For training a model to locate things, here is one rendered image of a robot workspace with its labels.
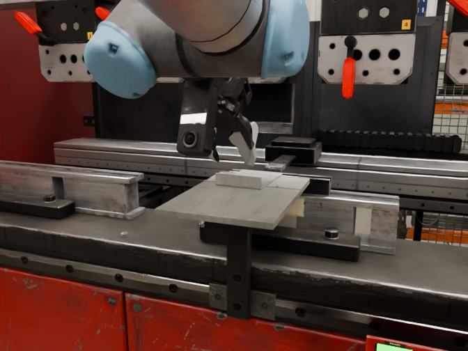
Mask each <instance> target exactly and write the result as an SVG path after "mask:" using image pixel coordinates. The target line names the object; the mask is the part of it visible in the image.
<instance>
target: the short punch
mask: <svg viewBox="0 0 468 351"><path fill-rule="evenodd" d="M249 85H250V87H251V92H252V98H251V100H250V102H249V105H247V104H246V102H245V99H244V96H243V98H242V99H243V101H244V104H243V107H242V109H241V115H242V116H244V117H245V118H247V119H248V120H249V122H250V123H252V122H255V123H256V124H257V126H258V132H260V133H275V134H293V123H294V108H295V83H290V84H249ZM243 86H244V89H245V93H246V95H247V94H248V92H249V90H248V88H247V84H244V85H243Z"/></svg>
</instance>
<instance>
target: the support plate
mask: <svg viewBox="0 0 468 351"><path fill-rule="evenodd" d="M208 181H214V182H208ZM309 183H310V179H308V178H292V177H283V176H279V177H278V178H277V179H276V180H274V181H273V182H271V183H270V184H269V185H267V187H264V188H263V189H261V190H258V189H245V188H239V187H227V186H220V185H216V175H214V176H212V177H211V178H208V179H207V181H203V182H202V183H200V184H198V185H196V186H195V187H192V188H191V189H189V190H187V191H185V192H184V193H182V194H180V195H178V196H177V197H175V198H173V199H171V200H170V201H167V202H166V203H164V204H162V205H161V206H159V207H157V208H155V215H158V216H164V217H175V218H181V219H191V220H197V221H208V222H213V223H219V224H230V225H236V226H246V227H252V228H263V229H268V230H274V228H275V227H276V225H277V224H278V223H279V222H280V221H281V220H282V218H283V217H284V215H285V214H286V213H287V211H289V209H290V208H291V207H292V205H293V204H294V203H295V201H296V200H297V199H298V198H299V196H300V195H301V194H302V192H303V191H304V190H305V189H306V188H307V186H308V185H309ZM276 186H278V187H282V188H276ZM284 188H290V189H284ZM298 189H300V190H298Z"/></svg>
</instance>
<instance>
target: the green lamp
mask: <svg viewBox="0 0 468 351"><path fill-rule="evenodd" d="M377 351H412V350H407V349H403V348H397V347H393V346H389V345H383V344H379V343H378V344H377Z"/></svg>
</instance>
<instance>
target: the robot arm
mask: <svg viewBox="0 0 468 351"><path fill-rule="evenodd" d="M309 37H310V25H309V13H308V9H307V6H306V2H305V0H121V1H120V3H119V4H118V5H117V6H116V7H115V8H114V9H113V11H112V12H111V13H110V14H109V16H108V17H107V18H106V20H105V21H102V22H100V23H99V24H98V26H97V31H96V32H95V33H94V35H93V36H92V38H91V39H90V40H89V41H88V43H87V44H86V46H85V49H84V62H85V64H86V67H87V69H88V71H89V72H90V73H91V74H92V76H93V78H94V80H96V82H97V83H98V84H99V85H101V87H103V88H104V89H106V90H107V91H109V92H110V93H113V94H114V95H117V96H119V97H122V98H128V99H134V98H139V97H141V96H142V95H145V94H146V93H147V92H148V90H149V89H150V88H152V87H153V86H154V85H155V83H156V81H157V78H160V77H182V78H183V79H185V85H184V91H183V97H182V107H181V113H180V124H179V130H178V140H177V146H176V150H177V151H178V152H179V153H180V154H183V155H186V156H191V157H207V156H209V157H210V158H211V159H212V160H213V161H215V162H219V153H218V152H217V149H216V147H217V145H216V143H215V141H214V139H215V136H216V132H217V131H225V132H226V133H228V131H229V130H232V132H231V135H230V136H229V140H230V141H231V143H232V144H233V145H234V146H236V147H237V149H238V150H239V154H240V155H241V156H242V157H243V159H244V163H245V164H248V165H249V166H253V165H254V163H255V161H256V140H257V136H258V126H257V124H256V123H255V122H252V123H250V122H249V120H248V119H247V118H245V117H244V116H242V115H241V113H240V112H241V109H242V107H243V104H244V101H243V99H242V98H243V96H244V99H245V102H246V104H247V105H249V102H250V100H251V98H252V92H251V87H250V85H249V80H248V78H247V77H260V79H266V78H268V77H290V76H293V75H296V74H297V73H298V72H299V71H300V70H301V69H302V67H303V65H304V63H305V60H306V57H307V53H308V49H309ZM238 77H239V78H238ZM245 81H246V83H247V88H248V90H249V92H248V94H247V95H246V93H245V89H244V86H243V85H244V83H245Z"/></svg>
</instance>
